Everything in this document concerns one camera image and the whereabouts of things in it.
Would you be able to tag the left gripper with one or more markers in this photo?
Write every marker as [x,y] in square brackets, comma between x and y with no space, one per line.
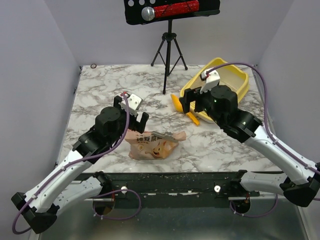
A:
[140,126]

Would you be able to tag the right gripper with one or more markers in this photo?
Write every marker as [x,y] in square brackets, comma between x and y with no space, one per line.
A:
[193,100]

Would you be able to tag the pink cat litter bag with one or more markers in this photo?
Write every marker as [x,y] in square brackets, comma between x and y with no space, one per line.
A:
[144,146]

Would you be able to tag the white bag sealing clip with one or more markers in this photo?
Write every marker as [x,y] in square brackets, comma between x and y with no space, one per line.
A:
[169,136]

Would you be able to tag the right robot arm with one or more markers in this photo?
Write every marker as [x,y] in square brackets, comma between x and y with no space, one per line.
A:
[298,183]

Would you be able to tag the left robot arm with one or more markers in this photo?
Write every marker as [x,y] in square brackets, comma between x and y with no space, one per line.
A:
[41,205]

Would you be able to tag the yellow litter box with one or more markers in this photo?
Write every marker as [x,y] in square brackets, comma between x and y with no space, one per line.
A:
[220,75]

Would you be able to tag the black tripod stand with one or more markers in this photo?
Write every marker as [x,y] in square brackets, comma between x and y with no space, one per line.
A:
[168,37]

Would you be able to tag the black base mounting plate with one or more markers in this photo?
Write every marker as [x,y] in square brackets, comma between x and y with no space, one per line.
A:
[175,190]

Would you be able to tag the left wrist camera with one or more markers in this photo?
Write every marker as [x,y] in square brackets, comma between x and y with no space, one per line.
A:
[134,103]

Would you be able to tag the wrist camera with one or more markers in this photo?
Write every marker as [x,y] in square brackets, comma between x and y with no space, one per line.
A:
[211,78]
[134,103]

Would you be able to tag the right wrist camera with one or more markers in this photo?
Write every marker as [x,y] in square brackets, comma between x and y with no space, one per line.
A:
[211,78]

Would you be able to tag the aluminium rail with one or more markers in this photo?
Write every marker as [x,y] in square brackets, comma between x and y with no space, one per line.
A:
[108,198]

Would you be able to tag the red handled microphone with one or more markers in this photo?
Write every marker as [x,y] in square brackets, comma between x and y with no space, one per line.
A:
[150,13]

